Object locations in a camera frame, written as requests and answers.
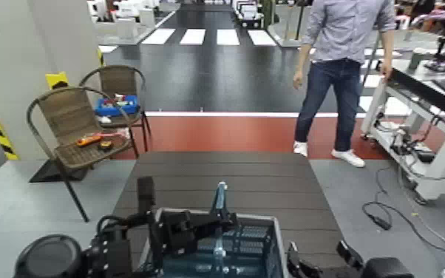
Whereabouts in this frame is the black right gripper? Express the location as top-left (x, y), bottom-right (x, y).
top-left (286, 240), bottom-right (364, 278)

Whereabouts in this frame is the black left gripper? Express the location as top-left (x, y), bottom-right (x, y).
top-left (155, 210), bottom-right (240, 256)

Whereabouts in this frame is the blue-grey plastic crate with handle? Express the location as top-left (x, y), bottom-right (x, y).
top-left (138, 180), bottom-right (291, 278)

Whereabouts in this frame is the black power adapter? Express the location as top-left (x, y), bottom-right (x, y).
top-left (414, 149), bottom-right (438, 164)

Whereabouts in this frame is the orange hand tool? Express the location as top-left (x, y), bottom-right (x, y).
top-left (75, 133), bottom-right (104, 148)

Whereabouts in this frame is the blue plastic parts tray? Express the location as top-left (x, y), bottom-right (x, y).
top-left (94, 94), bottom-right (140, 118)

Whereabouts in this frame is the brown wicker chair holding tray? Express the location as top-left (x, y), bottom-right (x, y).
top-left (79, 65), bottom-right (153, 158)

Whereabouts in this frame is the brown wicker chair holding tools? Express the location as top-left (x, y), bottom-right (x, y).
top-left (26, 86), bottom-right (132, 223)

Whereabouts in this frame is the grey metal pole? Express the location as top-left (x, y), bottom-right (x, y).
top-left (362, 32), bottom-right (382, 88)

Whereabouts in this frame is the white small vehicle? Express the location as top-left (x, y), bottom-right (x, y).
top-left (232, 0), bottom-right (265, 30)

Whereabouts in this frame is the yellow black corner bumper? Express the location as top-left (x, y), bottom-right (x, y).
top-left (45, 71), bottom-right (69, 90)

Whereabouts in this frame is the green cup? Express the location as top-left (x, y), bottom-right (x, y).
top-left (408, 47), bottom-right (430, 72)

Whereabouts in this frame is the person in grey shirt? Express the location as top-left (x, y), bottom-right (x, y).
top-left (291, 0), bottom-right (398, 169)

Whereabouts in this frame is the black device on stand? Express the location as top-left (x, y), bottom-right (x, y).
top-left (423, 35), bottom-right (445, 73)

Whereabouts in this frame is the black floor cable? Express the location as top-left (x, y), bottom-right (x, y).
top-left (361, 166), bottom-right (445, 256)

